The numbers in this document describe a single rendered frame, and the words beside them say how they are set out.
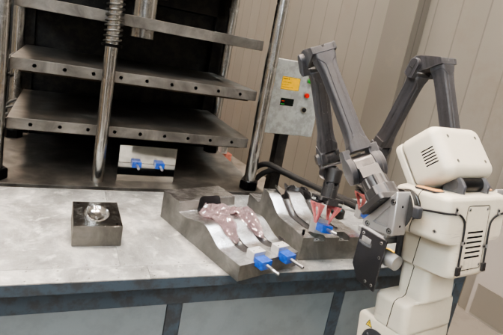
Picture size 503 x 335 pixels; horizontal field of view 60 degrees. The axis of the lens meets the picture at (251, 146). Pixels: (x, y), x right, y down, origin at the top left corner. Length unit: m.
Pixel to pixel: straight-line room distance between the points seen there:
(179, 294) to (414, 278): 0.71
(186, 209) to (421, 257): 0.83
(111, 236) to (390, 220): 0.87
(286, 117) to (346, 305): 1.05
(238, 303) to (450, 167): 0.82
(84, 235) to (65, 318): 0.24
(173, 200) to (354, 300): 0.80
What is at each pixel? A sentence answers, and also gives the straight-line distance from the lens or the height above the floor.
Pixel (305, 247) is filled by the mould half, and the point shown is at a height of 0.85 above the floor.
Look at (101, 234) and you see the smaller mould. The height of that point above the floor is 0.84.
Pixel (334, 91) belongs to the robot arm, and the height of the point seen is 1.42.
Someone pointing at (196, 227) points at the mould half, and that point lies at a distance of 1.54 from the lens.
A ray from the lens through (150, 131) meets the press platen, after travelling 2.10.
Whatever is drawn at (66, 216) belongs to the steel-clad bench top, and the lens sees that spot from 1.70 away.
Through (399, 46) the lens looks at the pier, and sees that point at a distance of 3.77.
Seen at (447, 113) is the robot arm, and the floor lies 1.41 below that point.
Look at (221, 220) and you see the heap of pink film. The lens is 1.52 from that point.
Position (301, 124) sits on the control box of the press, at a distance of 2.43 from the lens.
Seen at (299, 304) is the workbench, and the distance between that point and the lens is 1.69.
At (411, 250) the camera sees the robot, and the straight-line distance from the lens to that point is 1.32.
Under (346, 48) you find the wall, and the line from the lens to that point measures 4.38.
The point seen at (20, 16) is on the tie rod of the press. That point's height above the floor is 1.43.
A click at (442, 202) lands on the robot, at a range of 1.17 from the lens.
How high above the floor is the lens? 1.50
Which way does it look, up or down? 13 degrees down
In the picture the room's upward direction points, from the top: 11 degrees clockwise
